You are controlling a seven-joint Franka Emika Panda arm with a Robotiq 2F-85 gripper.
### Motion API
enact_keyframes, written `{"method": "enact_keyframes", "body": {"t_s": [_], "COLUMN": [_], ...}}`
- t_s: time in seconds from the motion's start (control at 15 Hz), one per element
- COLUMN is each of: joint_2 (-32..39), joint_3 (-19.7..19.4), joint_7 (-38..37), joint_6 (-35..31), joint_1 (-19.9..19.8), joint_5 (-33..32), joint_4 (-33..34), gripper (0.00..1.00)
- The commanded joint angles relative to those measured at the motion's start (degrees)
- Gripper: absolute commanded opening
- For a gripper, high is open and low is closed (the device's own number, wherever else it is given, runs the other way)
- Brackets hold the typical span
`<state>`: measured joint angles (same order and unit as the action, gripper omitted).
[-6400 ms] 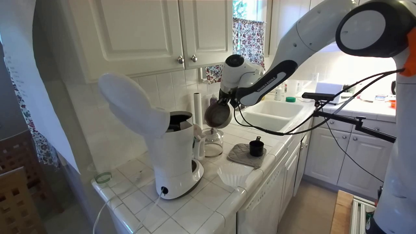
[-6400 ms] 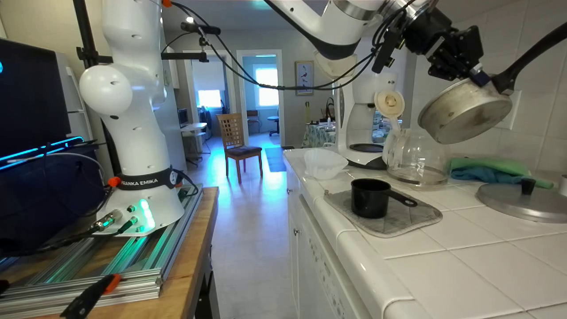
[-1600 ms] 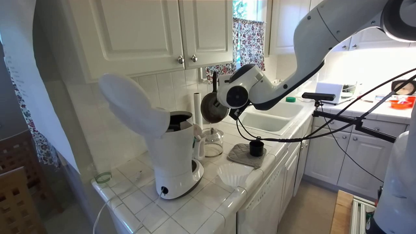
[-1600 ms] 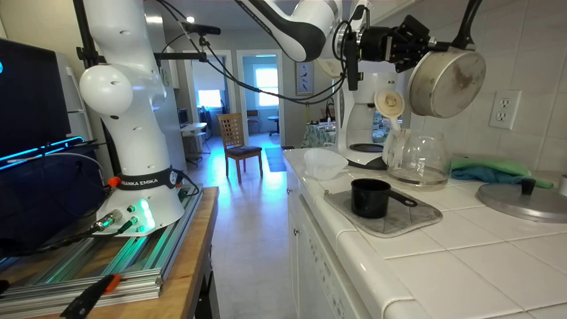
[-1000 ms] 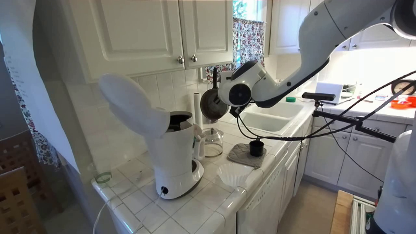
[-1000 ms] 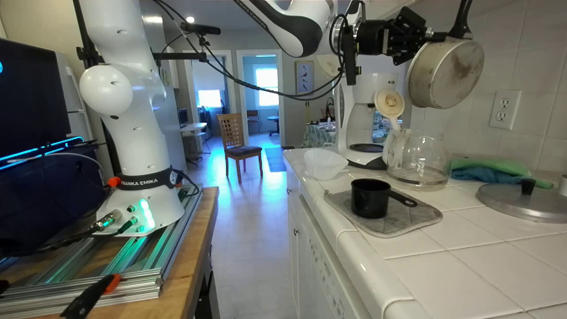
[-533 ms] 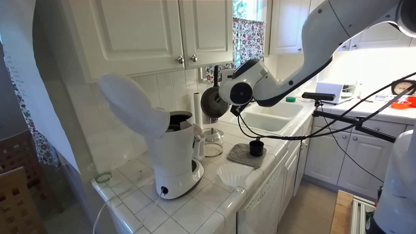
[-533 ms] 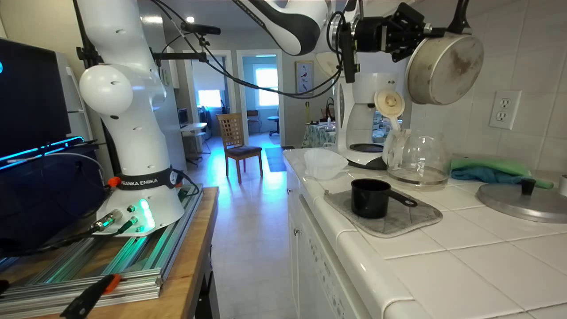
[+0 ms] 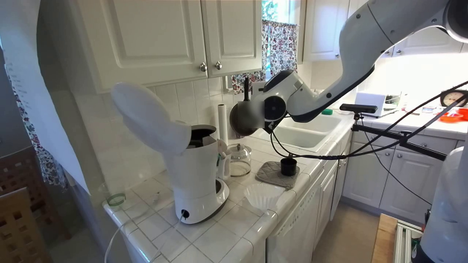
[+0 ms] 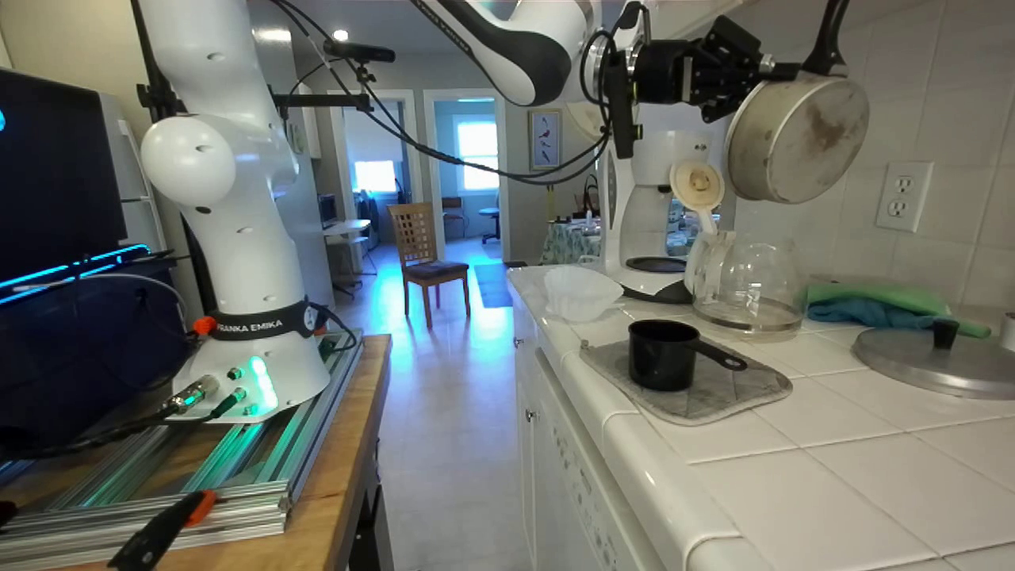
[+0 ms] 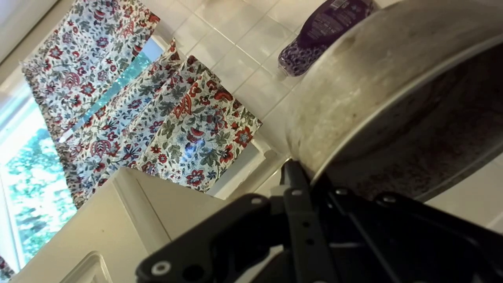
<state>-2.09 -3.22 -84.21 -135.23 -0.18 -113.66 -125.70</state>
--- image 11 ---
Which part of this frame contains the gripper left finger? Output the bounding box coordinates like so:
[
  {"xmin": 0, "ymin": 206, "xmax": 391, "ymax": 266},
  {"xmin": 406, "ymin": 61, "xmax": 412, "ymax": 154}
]
[{"xmin": 135, "ymin": 159, "xmax": 339, "ymax": 283}]

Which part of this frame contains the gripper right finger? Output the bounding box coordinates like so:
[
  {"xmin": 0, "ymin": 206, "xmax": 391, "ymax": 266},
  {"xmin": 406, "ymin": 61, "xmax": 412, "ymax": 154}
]
[{"xmin": 317, "ymin": 185, "xmax": 503, "ymax": 283}]

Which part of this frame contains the worn metal pot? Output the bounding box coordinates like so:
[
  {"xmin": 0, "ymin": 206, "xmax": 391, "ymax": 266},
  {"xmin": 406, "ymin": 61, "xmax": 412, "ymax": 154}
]
[{"xmin": 285, "ymin": 0, "xmax": 503, "ymax": 203}]

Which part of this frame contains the floral curtain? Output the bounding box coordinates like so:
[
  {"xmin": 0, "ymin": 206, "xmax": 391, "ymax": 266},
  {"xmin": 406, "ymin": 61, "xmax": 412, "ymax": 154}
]
[
  {"xmin": 20, "ymin": 0, "xmax": 161, "ymax": 139},
  {"xmin": 54, "ymin": 39, "xmax": 263, "ymax": 209}
]

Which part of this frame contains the white cabinet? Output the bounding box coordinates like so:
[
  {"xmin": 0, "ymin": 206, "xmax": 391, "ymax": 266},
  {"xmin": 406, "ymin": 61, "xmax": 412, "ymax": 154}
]
[{"xmin": 8, "ymin": 167, "xmax": 284, "ymax": 283}]

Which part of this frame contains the purple plastic bottle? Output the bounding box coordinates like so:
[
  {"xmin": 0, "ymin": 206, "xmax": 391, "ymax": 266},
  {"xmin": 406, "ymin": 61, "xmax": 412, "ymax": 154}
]
[{"xmin": 277, "ymin": 0, "xmax": 380, "ymax": 80}]

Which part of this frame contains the window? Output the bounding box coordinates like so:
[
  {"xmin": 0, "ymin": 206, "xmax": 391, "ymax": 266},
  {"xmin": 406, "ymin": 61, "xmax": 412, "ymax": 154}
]
[{"xmin": 0, "ymin": 35, "xmax": 166, "ymax": 272}]

